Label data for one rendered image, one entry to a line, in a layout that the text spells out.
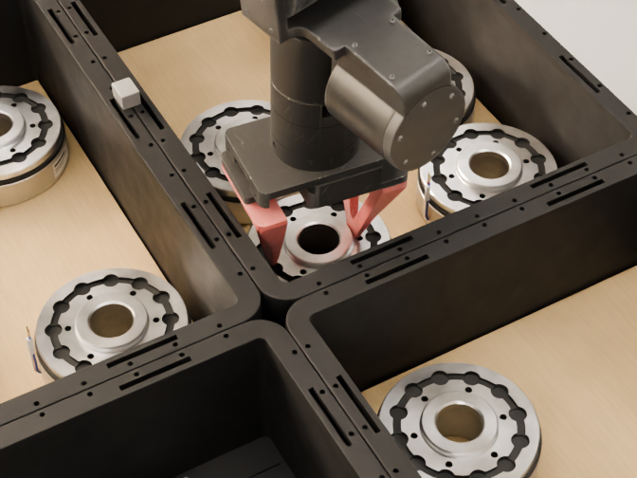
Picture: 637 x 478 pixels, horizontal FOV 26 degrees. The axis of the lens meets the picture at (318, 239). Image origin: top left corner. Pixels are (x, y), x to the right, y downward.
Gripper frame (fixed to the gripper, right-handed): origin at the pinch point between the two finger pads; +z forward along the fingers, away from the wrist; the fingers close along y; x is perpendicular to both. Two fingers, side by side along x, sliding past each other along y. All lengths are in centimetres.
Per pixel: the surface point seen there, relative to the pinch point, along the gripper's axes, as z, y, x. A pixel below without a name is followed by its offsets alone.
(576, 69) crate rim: -6.2, 21.5, 2.2
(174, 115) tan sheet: 4.4, -2.9, 19.9
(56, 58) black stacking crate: -2.1, -11.1, 22.5
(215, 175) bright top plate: 1.4, -3.5, 9.5
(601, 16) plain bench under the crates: 16, 46, 30
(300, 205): 1.2, 1.0, 4.1
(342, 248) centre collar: 0.4, 1.6, -1.5
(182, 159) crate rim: -5.7, -7.3, 5.0
